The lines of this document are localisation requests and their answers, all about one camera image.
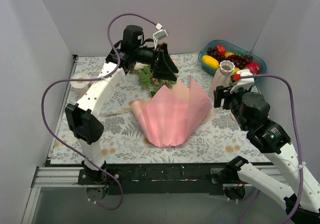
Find yellow mango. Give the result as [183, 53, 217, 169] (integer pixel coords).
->
[201, 55, 220, 70]

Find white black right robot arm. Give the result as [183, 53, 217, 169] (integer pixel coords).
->
[213, 86, 320, 224]

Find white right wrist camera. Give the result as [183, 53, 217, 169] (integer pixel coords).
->
[230, 69, 255, 93]

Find red apple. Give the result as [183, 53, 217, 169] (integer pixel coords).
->
[215, 45, 226, 56]

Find pink wrapping paper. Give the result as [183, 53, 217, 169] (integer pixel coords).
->
[131, 78, 213, 148]

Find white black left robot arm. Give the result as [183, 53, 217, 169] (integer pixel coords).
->
[65, 24, 179, 184]

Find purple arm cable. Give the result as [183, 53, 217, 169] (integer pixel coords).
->
[237, 74, 305, 224]
[41, 13, 163, 211]

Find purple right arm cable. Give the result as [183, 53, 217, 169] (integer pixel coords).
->
[237, 74, 305, 224]

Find dark purple grapes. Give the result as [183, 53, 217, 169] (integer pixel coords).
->
[206, 47, 254, 70]

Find orange fruit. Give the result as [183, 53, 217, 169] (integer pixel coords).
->
[224, 52, 234, 57]

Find floral patterned table mat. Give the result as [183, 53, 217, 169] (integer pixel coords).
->
[50, 53, 269, 165]

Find artificial flower bouquet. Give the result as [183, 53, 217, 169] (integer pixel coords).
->
[130, 62, 177, 97]

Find aluminium frame rail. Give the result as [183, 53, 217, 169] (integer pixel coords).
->
[30, 163, 286, 224]

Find teal plastic fruit basket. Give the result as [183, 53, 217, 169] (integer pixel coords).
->
[198, 39, 267, 76]

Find yellow lemon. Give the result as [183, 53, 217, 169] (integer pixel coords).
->
[232, 67, 241, 75]

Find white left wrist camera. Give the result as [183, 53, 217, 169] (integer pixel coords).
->
[152, 29, 168, 50]

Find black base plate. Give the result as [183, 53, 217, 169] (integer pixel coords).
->
[43, 158, 288, 196]

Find cream ribbon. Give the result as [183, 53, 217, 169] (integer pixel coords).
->
[99, 108, 217, 125]

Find white ribbed vase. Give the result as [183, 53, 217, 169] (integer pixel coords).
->
[208, 60, 235, 101]

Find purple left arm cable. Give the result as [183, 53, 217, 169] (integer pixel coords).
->
[41, 13, 163, 211]

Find pink dragon fruit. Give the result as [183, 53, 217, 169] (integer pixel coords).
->
[244, 61, 260, 75]

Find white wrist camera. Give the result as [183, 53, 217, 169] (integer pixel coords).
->
[230, 69, 255, 93]
[152, 29, 168, 50]

